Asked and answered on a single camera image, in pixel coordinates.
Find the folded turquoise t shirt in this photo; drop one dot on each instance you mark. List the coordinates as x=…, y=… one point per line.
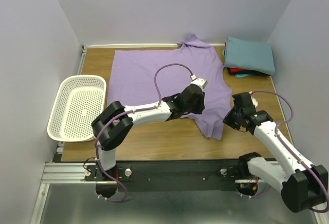
x=241, y=75

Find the white perforated plastic basket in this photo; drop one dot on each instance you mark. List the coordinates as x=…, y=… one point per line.
x=79, y=101

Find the folded teal t shirt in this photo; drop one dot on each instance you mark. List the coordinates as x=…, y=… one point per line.
x=256, y=56

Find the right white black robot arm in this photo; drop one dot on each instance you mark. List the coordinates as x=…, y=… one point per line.
x=302, y=184

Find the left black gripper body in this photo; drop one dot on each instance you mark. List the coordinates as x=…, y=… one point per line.
x=197, y=108

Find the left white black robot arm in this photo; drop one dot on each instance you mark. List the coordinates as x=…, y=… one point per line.
x=112, y=126

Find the purple t shirt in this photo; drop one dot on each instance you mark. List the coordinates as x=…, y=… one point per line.
x=140, y=77

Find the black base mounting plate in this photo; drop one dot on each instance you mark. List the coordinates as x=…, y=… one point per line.
x=183, y=175

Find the aluminium extrusion rail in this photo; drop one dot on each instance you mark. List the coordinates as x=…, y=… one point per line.
x=64, y=173

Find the folded red t shirt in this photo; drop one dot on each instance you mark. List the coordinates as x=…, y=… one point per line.
x=238, y=71

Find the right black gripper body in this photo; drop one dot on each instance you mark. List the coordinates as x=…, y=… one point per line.
x=233, y=118

